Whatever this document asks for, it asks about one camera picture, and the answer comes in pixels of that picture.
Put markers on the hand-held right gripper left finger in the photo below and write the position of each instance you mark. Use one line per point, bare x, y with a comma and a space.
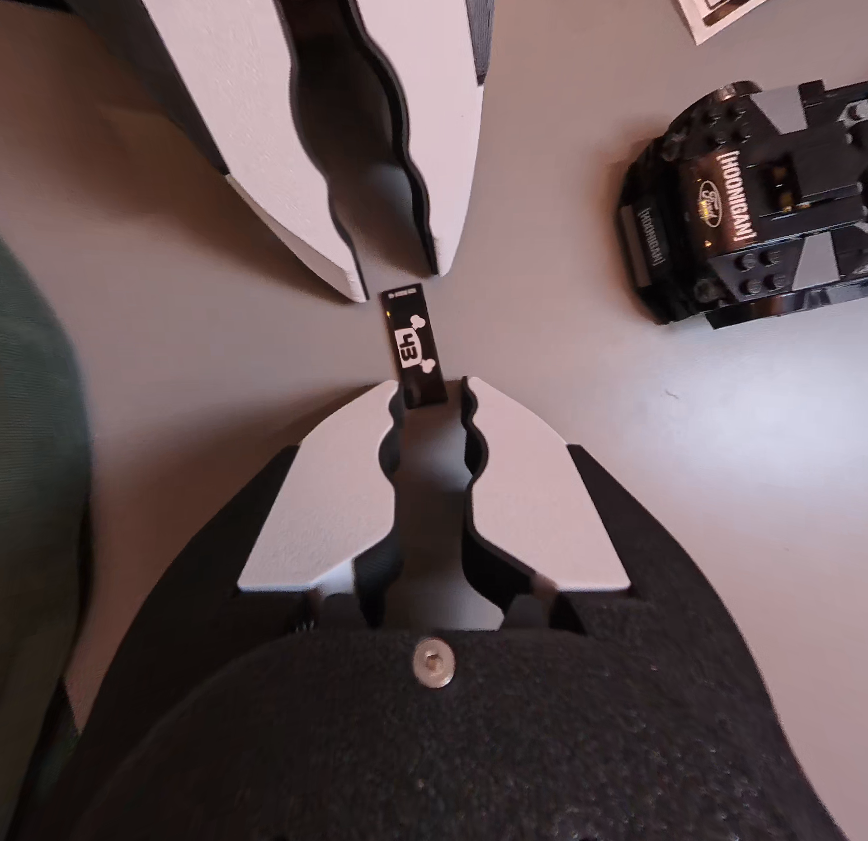
319, 502

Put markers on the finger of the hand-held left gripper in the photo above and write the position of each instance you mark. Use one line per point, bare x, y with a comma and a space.
434, 74
224, 74

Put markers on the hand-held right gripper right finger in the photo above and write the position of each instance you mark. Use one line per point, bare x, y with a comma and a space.
542, 508

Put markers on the black printed lego tile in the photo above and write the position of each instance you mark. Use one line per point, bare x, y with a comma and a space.
413, 352

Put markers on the white sticker sheet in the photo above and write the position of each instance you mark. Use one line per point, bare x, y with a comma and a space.
719, 0

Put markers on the black lego car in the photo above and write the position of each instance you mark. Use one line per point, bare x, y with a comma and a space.
732, 197

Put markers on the green sweatshirt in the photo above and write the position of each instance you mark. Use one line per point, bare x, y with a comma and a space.
34, 515

